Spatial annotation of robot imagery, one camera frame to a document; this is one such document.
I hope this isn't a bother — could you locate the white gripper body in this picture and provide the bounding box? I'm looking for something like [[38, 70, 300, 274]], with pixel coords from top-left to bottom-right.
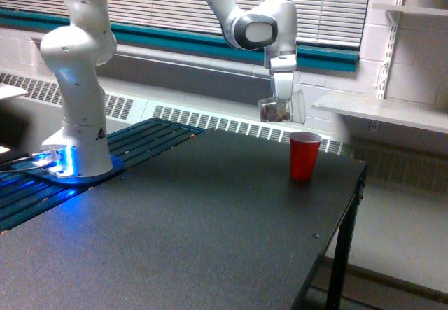
[[269, 55, 297, 100]]

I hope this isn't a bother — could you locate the clear plastic cup with candies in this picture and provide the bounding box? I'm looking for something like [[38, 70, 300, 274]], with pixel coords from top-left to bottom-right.
[[258, 90, 306, 124]]

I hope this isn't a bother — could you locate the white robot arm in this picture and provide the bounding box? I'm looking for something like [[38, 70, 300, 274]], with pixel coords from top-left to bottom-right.
[[40, 0, 298, 178]]

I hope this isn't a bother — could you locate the teal window sill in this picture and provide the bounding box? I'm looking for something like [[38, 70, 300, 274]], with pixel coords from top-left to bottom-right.
[[1, 8, 359, 72]]

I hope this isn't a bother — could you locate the red plastic cup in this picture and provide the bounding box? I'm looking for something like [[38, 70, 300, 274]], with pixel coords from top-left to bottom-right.
[[290, 132, 322, 181]]

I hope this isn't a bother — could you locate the white baseboard radiator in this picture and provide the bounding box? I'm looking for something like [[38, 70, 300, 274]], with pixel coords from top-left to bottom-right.
[[0, 72, 352, 156]]

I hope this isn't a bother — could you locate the black table leg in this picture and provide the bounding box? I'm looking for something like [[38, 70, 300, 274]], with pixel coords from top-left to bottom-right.
[[325, 166, 368, 309]]

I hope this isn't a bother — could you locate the white board at left edge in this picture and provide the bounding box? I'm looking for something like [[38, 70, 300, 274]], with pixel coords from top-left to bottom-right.
[[0, 83, 28, 100]]

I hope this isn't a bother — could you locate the blue slotted mounting plate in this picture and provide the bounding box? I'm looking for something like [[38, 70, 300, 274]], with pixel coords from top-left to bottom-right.
[[1, 119, 204, 232]]

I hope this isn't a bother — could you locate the white shelf bracket rail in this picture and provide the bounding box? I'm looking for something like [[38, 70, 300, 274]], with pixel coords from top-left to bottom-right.
[[374, 0, 404, 99]]

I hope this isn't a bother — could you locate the white upper wall shelf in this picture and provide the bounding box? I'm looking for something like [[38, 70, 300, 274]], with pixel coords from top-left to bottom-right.
[[372, 3, 448, 17]]

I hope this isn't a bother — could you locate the white wall shelf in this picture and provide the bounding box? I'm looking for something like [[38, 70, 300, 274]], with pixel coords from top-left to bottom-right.
[[372, 3, 448, 17], [311, 93, 447, 134]]

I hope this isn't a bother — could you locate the white lower wall shelf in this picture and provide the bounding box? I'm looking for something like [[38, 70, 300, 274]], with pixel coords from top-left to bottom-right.
[[311, 93, 447, 134]]

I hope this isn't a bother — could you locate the black cable at base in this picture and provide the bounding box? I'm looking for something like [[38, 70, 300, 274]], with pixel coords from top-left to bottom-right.
[[0, 153, 39, 175]]

